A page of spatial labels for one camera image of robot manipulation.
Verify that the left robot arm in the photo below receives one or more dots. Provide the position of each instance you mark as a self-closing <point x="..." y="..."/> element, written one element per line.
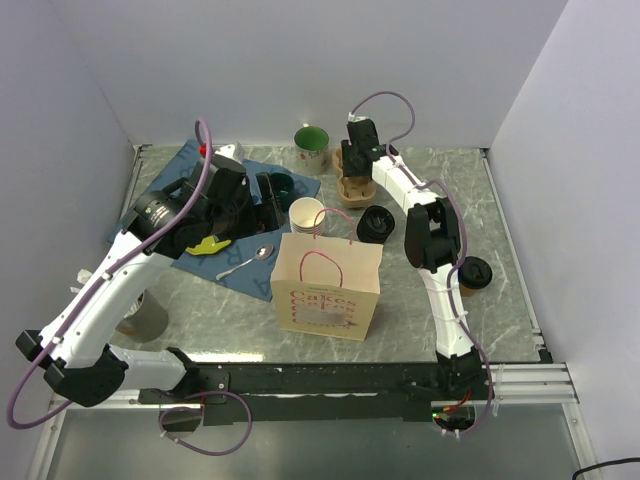
<point x="219" y="198"/>

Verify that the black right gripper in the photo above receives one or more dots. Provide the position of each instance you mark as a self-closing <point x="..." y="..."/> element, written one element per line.
<point x="348" y="169"/>

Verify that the black cup lid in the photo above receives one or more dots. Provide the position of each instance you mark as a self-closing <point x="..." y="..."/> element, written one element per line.
<point x="475" y="273"/>

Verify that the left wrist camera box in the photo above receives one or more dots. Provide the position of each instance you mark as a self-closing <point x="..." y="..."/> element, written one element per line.
<point x="229" y="153"/>

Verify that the stack of paper cups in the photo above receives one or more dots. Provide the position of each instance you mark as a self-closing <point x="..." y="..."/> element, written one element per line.
<point x="306" y="216"/>

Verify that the blue letter-print cloth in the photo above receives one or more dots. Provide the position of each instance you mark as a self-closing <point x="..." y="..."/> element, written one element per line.
<point x="253" y="279"/>

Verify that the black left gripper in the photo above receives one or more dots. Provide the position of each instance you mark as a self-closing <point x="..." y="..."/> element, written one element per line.
<point x="267" y="216"/>

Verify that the aluminium frame rail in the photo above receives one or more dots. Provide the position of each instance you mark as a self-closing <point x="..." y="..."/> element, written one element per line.
<point x="533" y="384"/>

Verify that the grey cup of straws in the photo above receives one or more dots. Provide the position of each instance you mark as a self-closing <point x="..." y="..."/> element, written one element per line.
<point x="144" y="322"/>

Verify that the silver spoon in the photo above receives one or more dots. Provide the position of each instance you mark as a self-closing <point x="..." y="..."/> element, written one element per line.
<point x="262" y="253"/>

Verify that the white floral mug green inside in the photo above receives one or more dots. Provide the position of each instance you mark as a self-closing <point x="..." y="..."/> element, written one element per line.
<point x="312" y="150"/>

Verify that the cream cakes paper bag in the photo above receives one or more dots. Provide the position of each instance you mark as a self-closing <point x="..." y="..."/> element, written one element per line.
<point x="326" y="286"/>

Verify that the dark green mug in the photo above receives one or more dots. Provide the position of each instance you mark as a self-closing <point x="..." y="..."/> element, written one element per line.
<point x="283" y="187"/>

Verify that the stack of black lids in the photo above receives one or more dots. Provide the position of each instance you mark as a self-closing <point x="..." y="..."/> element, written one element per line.
<point x="375" y="225"/>

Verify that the yellow-green dotted plate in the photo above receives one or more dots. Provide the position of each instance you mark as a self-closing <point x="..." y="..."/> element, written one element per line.
<point x="210" y="245"/>

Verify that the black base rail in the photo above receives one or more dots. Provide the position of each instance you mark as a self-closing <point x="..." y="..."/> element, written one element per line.
<point x="231" y="392"/>

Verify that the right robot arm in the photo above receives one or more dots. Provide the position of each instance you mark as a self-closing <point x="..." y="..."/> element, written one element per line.
<point x="433" y="243"/>

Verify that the brown pulp cup carrier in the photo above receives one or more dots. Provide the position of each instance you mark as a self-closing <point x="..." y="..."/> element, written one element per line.
<point x="353" y="192"/>

